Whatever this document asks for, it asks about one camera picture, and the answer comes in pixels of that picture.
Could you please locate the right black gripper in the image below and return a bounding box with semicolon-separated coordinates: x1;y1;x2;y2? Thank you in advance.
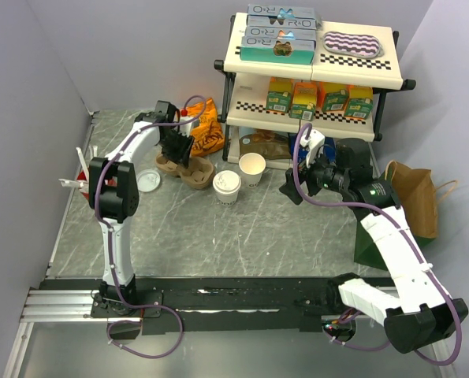
279;145;349;205

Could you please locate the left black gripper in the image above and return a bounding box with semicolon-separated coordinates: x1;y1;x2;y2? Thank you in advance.
160;129;195;169

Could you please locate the brown cardboard cup carrier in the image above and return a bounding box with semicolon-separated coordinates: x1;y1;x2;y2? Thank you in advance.
154;154;216;190

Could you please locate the white plastic cup lid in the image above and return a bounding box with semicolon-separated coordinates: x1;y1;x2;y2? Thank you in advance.
213;170;241;195

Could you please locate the white paper coffee cup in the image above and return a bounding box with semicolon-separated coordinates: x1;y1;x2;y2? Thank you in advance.
213;170;241;206

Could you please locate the brown paper bag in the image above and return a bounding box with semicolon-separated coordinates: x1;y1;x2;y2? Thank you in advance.
384;160;458;246

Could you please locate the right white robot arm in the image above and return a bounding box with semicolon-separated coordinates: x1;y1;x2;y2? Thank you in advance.
280;132;468;354

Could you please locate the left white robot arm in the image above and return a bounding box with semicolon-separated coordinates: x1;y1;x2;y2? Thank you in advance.
88;101;199;317

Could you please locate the orange kettle chips bag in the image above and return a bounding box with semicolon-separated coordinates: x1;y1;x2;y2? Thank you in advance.
191;98;225;157

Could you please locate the brown snack bag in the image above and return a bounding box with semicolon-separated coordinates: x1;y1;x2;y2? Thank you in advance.
239;130;291;160

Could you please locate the blue snack bag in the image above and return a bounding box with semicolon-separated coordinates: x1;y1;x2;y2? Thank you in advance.
288;133;336;161

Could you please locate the green juice carton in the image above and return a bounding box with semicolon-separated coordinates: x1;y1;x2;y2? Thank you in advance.
318;82;348;113
266;77;293;113
344;85;374;120

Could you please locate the dark green paper bag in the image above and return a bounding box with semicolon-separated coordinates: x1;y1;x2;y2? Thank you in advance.
353;167;436;272

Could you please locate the cream three-tier shelf rack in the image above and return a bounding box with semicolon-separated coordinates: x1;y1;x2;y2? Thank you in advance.
214;13;416;163

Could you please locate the red straw holder cup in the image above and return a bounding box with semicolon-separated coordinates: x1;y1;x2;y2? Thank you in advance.
76;170;89;199

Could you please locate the teal front R&O box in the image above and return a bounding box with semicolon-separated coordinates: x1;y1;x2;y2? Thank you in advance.
240;36;316;65

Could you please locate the purple wavy pattern pouch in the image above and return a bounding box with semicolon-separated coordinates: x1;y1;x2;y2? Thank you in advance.
322;31;384;59

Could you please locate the grey back R&O box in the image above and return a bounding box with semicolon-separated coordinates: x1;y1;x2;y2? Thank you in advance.
247;4;322;31

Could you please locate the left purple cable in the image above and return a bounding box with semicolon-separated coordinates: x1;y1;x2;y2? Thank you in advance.
94;94;208;360

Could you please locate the purple cable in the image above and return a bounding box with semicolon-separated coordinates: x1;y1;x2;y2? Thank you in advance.
94;94;208;360
292;122;463;367

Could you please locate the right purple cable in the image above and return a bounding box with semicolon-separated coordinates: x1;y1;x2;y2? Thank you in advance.
292;122;463;367

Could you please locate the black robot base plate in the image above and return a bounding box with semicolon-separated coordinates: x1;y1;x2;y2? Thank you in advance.
39;277;347;341

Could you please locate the aluminium rail frame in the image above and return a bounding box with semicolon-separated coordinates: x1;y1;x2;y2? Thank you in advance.
3;287;456;378

